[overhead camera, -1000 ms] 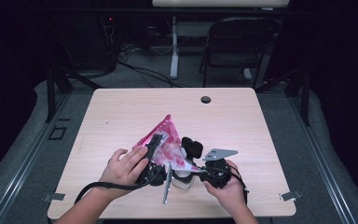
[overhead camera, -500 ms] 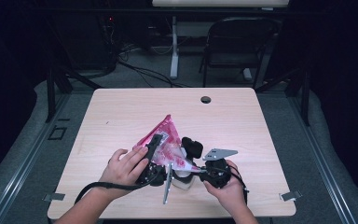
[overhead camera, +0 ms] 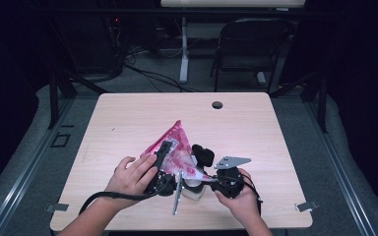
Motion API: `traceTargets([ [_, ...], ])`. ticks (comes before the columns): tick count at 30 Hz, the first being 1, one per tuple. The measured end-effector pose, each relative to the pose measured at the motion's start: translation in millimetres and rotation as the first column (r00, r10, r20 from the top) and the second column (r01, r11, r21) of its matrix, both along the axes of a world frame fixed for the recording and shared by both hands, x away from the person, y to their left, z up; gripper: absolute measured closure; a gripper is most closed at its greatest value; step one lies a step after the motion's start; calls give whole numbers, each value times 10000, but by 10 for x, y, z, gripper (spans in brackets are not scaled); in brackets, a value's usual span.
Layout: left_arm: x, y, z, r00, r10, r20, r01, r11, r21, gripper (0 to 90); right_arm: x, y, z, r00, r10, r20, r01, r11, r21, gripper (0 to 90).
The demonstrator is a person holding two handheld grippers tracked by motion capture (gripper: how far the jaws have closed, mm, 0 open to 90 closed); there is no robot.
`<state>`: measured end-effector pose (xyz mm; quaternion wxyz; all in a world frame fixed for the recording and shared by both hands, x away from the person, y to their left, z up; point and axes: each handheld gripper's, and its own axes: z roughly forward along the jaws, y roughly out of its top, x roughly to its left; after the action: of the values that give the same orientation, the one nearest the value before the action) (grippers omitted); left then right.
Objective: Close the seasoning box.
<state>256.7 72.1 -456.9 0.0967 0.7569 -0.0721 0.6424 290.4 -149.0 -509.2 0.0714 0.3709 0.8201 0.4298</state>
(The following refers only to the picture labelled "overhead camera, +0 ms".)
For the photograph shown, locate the white desk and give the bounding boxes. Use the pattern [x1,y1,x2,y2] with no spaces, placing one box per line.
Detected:
[159,0,307,87]

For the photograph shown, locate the person's left hand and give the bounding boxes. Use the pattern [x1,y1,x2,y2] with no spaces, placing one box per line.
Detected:
[104,154,160,207]

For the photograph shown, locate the black metal stand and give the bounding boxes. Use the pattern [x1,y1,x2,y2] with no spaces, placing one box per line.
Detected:
[269,70,329,134]
[47,67,110,130]

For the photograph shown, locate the hand-held gripper black cable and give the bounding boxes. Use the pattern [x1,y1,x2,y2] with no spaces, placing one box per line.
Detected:
[240,172,264,214]
[78,183,165,215]

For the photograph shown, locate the pink and white plastic bag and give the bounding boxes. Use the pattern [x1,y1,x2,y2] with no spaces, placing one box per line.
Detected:
[140,119,215,183]

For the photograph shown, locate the left hand-held gripper black cable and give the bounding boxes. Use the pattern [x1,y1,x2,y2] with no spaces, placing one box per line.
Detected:
[78,183,165,215]

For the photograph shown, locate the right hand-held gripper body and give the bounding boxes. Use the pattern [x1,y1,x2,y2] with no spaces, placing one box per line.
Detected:
[210,155,252,200]

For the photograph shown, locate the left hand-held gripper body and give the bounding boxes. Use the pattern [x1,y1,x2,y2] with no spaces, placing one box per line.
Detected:
[144,168,184,216]

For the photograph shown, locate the aluminium floor rail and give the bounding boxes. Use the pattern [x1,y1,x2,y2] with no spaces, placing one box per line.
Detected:
[303,97,378,236]
[0,97,77,236]

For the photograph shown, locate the black folding chair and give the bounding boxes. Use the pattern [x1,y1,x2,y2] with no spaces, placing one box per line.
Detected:
[211,18,297,95]

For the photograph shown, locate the right hand-held gripper black cable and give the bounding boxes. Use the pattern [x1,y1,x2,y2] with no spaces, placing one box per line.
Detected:
[240,172,264,214]

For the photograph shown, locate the black floor cables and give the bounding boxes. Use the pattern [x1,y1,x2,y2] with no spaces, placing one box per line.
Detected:
[123,48,200,93]

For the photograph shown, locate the dark computer equipment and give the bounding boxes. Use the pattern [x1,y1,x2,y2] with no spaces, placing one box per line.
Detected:
[102,14,127,77]

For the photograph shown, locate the person's right hand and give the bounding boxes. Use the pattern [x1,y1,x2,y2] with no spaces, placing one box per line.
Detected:
[214,167,261,227]

